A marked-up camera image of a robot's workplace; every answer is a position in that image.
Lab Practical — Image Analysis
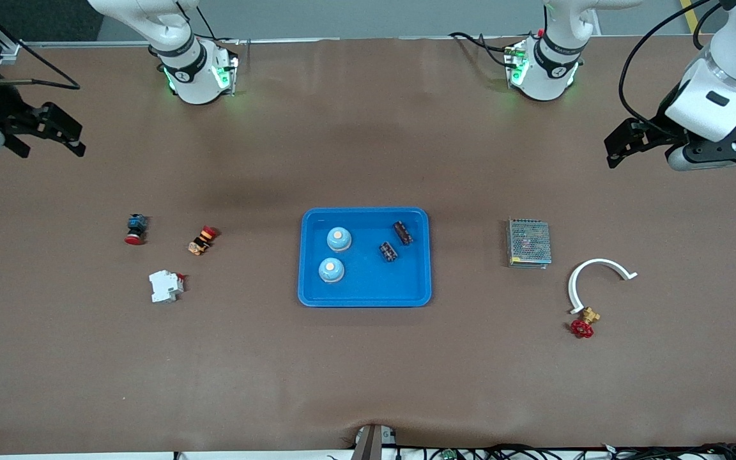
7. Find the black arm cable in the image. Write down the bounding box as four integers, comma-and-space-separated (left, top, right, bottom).
0, 0, 82, 91
618, 0, 726, 138

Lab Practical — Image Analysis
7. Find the brass valve red handwheel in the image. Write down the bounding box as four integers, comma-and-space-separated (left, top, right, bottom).
569, 307, 602, 339

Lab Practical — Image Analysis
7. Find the blue bell beige knob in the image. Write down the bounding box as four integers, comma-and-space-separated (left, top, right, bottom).
326, 227, 353, 254
318, 257, 346, 284

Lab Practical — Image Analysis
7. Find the blue red push button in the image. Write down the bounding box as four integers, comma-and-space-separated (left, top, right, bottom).
125, 214, 150, 247

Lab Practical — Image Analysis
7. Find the red orange push button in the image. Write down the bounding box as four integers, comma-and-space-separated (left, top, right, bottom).
188, 225, 220, 257

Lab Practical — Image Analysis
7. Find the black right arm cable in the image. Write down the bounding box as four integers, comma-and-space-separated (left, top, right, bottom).
0, 0, 82, 91

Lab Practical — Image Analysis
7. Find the white circuit breaker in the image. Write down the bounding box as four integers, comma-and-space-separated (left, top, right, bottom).
149, 270, 185, 305

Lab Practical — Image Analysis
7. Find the white semicircular plastic bracket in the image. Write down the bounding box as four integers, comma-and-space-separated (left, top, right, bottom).
567, 259, 638, 315

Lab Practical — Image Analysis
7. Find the brown grey table clamp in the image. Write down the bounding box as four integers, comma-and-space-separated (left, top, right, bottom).
350, 424, 398, 460

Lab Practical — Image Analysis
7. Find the black cable bundle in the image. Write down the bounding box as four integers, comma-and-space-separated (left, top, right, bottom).
397, 443, 736, 460

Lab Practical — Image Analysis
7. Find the blue plastic tray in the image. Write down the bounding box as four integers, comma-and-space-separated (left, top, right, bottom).
298, 206, 433, 309

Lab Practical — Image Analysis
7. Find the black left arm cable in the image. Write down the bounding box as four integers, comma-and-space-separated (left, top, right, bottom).
618, 0, 726, 138

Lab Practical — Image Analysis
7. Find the metal mesh power supply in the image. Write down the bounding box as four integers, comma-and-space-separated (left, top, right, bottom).
507, 218, 553, 270

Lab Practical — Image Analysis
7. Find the black base power cable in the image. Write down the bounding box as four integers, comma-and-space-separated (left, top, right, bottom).
448, 31, 517, 68

